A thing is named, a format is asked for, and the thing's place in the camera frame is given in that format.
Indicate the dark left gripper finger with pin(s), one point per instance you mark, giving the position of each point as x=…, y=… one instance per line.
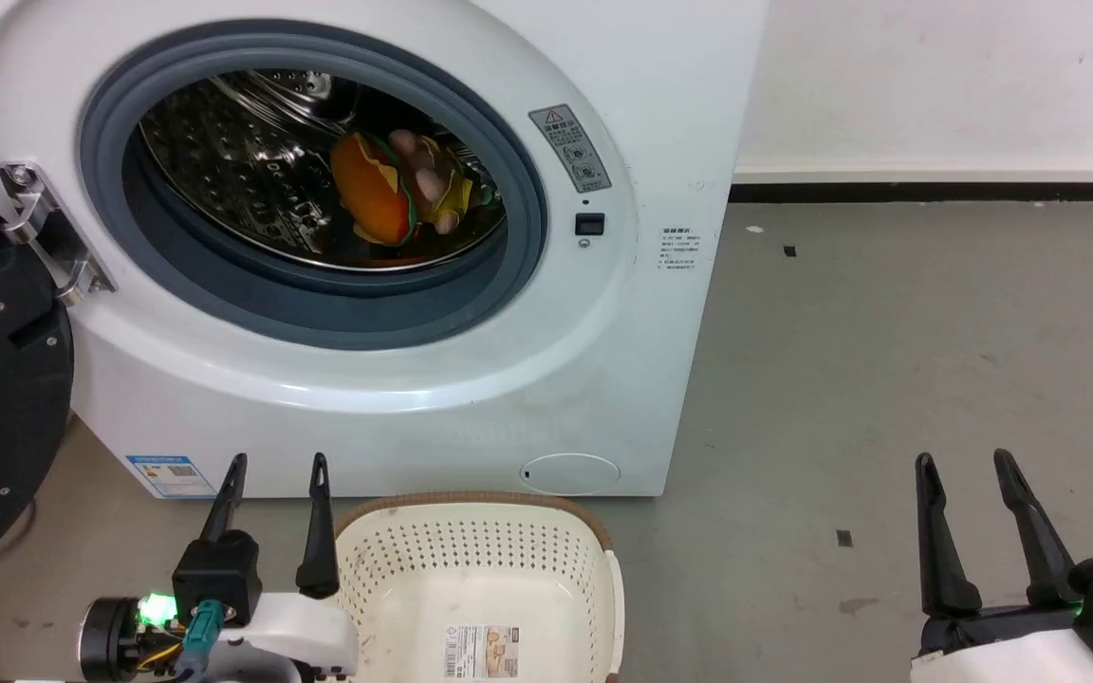
x=224, y=503
x=319, y=541

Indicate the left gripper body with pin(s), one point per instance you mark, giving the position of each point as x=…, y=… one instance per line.
x=300, y=636

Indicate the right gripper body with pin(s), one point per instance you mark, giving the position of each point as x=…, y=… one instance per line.
x=1030, y=655

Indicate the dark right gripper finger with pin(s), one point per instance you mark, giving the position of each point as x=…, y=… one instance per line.
x=1040, y=541
x=943, y=550

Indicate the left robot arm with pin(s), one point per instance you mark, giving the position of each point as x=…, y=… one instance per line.
x=110, y=640

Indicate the cream perforated laundry basket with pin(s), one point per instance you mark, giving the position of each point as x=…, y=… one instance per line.
x=471, y=569

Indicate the white front-load washing machine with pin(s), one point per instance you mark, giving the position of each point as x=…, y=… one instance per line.
x=471, y=398

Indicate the black round washing machine door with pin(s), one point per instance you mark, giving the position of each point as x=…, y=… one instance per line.
x=6, y=379

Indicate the hamburger plush toy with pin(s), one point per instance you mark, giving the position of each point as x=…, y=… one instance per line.
x=371, y=194

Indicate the blue energy label sticker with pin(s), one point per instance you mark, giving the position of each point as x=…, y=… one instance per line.
x=170, y=475

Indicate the barcode product label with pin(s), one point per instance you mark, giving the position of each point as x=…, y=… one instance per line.
x=481, y=651

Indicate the grey rubber door gasket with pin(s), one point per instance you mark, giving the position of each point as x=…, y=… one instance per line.
x=338, y=308

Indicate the round white filter cover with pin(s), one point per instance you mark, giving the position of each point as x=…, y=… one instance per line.
x=570, y=473

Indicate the chrome door hinge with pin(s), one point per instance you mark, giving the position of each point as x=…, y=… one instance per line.
x=44, y=223

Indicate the perforated steel drum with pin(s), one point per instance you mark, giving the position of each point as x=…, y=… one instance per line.
x=233, y=161

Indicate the small text sticker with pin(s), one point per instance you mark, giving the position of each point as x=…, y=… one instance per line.
x=677, y=249

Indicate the black door latch socket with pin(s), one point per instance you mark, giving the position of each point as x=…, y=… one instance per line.
x=589, y=225

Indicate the grey warning label sticker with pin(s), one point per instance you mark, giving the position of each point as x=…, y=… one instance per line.
x=569, y=147

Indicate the black wall baseboard strip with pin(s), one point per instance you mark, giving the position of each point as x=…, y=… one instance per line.
x=935, y=192

